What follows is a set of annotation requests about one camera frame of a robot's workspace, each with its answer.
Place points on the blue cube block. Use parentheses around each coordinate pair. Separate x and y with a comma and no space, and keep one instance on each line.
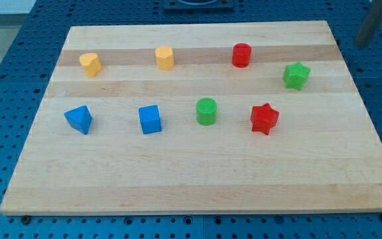
(149,118)

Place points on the dark grey robot arm rod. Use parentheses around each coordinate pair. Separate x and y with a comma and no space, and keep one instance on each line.
(369,26)

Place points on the green cylinder block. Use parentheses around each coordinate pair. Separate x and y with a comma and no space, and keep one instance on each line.
(206,111)

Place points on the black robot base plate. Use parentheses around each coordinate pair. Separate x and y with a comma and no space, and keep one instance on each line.
(197,5)

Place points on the yellow heart block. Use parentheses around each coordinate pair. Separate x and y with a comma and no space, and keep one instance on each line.
(90,63)

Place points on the blue triangle block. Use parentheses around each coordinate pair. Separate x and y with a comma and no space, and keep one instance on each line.
(79,118)

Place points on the red star block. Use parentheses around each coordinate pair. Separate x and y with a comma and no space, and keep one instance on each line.
(264,118)

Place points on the green star block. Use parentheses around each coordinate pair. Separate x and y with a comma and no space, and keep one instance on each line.
(295,75)

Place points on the wooden board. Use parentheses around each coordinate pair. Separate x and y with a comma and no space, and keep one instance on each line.
(323,156)

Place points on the red cylinder block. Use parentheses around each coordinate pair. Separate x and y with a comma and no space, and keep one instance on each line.
(241,55)

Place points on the yellow hexagon block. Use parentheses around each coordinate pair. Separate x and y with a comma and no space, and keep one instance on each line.
(164,57)

